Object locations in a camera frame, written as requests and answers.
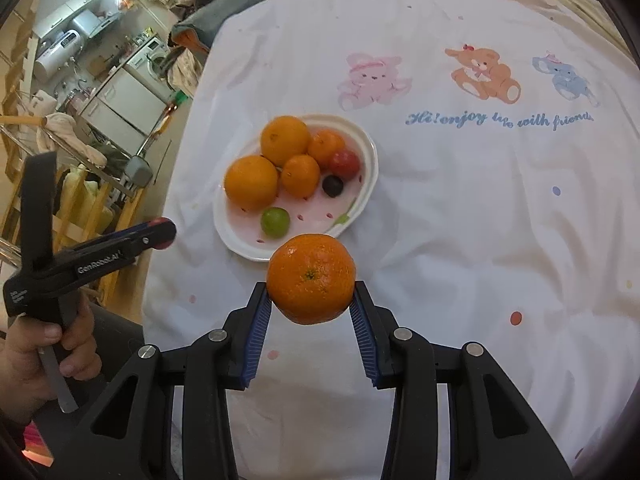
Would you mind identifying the red cherry tomato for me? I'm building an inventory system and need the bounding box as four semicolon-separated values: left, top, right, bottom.
149;217;177;250
329;148;361;181

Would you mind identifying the large orange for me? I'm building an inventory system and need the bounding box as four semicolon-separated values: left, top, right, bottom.
224;155;279;211
260;116;311;167

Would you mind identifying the green grape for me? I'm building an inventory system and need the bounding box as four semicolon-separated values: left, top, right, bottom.
260;207;291;238

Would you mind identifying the mandarin orange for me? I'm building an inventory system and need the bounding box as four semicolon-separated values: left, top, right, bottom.
280;154;321;200
266;234;356;325

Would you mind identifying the dark purple grape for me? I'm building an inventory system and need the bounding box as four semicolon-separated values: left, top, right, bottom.
322;174;344;198

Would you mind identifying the person's left hand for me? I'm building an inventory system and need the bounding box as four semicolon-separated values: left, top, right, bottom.
1;296;102;426

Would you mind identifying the pink white ceramic plate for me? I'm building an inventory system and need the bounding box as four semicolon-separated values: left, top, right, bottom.
214;114;378;262

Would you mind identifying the white cabinet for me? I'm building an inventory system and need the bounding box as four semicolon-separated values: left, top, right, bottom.
80;35;176;156

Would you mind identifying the small mandarin on plate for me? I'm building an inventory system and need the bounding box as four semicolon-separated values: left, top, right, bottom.
307;129;346;170

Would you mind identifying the white water heater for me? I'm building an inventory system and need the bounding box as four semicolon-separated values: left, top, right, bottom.
34;29;84;82

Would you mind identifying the white cartoon bear bedsheet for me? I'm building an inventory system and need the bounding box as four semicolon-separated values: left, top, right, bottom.
142;0;639;479

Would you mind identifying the wooden crib rail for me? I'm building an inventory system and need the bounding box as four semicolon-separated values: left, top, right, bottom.
1;113;152;252

